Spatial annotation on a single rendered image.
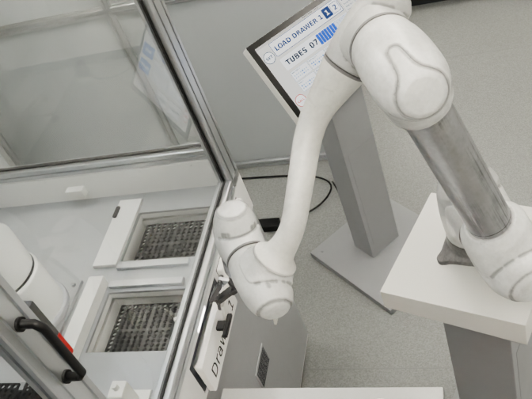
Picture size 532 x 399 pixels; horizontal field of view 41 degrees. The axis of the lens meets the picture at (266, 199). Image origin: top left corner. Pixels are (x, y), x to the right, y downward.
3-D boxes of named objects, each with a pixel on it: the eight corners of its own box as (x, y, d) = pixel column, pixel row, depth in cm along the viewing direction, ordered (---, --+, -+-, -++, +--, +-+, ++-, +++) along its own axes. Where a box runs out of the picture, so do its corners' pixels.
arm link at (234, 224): (210, 245, 172) (229, 284, 163) (201, 200, 161) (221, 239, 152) (252, 230, 174) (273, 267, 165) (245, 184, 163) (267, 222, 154)
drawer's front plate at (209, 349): (237, 301, 203) (225, 277, 196) (216, 392, 184) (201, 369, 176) (232, 301, 204) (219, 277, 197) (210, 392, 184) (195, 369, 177)
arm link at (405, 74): (528, 229, 177) (578, 290, 160) (471, 263, 179) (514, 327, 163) (403, -10, 129) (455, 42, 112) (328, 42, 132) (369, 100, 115)
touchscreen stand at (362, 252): (466, 246, 297) (434, 41, 230) (391, 315, 284) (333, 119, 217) (381, 198, 332) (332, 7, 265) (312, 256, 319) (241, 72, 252)
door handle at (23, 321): (94, 374, 129) (43, 312, 117) (89, 386, 128) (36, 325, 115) (71, 374, 131) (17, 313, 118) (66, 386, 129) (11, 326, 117)
